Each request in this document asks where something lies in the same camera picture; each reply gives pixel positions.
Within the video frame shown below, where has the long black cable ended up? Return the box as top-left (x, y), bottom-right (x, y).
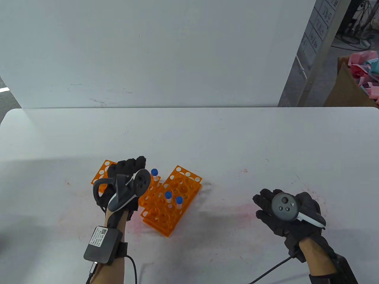
top-left (247, 256), bottom-right (293, 284)

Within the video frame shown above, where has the thin black cable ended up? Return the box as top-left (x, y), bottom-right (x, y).
top-left (124, 255), bottom-right (138, 284)

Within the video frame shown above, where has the person's right hand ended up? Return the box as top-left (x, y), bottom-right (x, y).
top-left (253, 189), bottom-right (325, 263)

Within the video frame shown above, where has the white backdrop board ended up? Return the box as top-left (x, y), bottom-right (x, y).
top-left (0, 0), bottom-right (317, 109)

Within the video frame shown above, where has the person's right forearm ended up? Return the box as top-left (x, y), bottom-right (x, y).
top-left (298, 238), bottom-right (338, 275)

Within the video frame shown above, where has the grey metal pillar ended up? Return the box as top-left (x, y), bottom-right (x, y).
top-left (297, 0), bottom-right (352, 107)

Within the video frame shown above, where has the brown cardboard box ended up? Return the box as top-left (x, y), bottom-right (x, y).
top-left (324, 56), bottom-right (379, 107)

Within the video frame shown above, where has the tangle of floor cables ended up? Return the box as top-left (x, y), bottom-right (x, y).
top-left (336, 0), bottom-right (379, 51)

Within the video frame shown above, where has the person's left forearm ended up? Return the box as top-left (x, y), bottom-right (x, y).
top-left (86, 209), bottom-right (128, 284)

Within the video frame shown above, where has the orange test tube rack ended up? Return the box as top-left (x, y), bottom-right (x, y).
top-left (91, 160), bottom-right (162, 208)
top-left (141, 165), bottom-right (203, 237)

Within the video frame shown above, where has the short black usb cable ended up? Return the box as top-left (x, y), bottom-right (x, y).
top-left (86, 262), bottom-right (99, 284)

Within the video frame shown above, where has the pile of pink paper scraps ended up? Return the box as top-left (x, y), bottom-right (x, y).
top-left (347, 50), bottom-right (379, 104)

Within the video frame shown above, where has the person's left hand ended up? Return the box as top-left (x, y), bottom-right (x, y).
top-left (96, 156), bottom-right (147, 221)

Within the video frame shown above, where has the black wrist box white label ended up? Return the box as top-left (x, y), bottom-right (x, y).
top-left (83, 226), bottom-right (128, 265)

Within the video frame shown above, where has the dark grey hand controller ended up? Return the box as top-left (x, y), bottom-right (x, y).
top-left (93, 169), bottom-right (152, 212)
top-left (271, 192), bottom-right (327, 230)

